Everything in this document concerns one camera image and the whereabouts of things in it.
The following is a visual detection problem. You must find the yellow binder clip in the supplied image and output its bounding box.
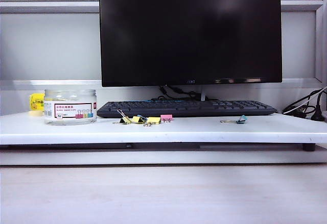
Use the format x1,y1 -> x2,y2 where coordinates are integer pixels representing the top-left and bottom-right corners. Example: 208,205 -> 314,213
142,116 -> 162,128
111,109 -> 132,126
131,115 -> 148,125

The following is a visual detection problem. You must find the round transparent plastic jar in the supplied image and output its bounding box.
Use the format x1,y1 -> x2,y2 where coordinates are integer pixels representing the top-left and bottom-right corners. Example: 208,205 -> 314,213
43,88 -> 98,127

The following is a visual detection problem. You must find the black computer keyboard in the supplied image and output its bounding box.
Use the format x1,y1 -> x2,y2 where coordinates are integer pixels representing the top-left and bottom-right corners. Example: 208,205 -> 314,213
96,99 -> 278,119

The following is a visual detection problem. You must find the white desk riser board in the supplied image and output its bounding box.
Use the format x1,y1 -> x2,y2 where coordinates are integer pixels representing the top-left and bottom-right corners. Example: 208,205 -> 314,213
0,111 -> 327,145

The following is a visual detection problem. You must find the black computer monitor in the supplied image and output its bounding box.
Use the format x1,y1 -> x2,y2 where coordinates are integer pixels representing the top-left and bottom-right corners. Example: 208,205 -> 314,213
98,0 -> 283,88

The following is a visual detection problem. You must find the teal binder clip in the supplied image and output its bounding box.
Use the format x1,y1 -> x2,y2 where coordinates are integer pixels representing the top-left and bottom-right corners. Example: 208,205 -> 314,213
219,114 -> 248,125

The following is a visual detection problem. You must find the black power plug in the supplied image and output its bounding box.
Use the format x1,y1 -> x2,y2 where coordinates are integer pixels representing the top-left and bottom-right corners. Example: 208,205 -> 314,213
310,101 -> 327,122

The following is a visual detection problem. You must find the black monitor cable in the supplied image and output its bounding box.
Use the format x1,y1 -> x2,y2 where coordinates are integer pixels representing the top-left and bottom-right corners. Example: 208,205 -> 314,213
150,85 -> 202,101

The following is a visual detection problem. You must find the black cable bundle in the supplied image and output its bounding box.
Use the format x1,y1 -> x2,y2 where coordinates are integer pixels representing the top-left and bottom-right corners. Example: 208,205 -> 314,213
282,87 -> 327,115

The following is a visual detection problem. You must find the grey aluminium partition frame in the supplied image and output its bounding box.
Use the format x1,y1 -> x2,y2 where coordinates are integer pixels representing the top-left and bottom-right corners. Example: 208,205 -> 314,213
0,0 -> 327,84

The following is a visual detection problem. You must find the white cable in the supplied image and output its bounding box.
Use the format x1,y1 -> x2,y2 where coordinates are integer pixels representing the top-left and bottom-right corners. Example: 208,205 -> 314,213
283,88 -> 327,114

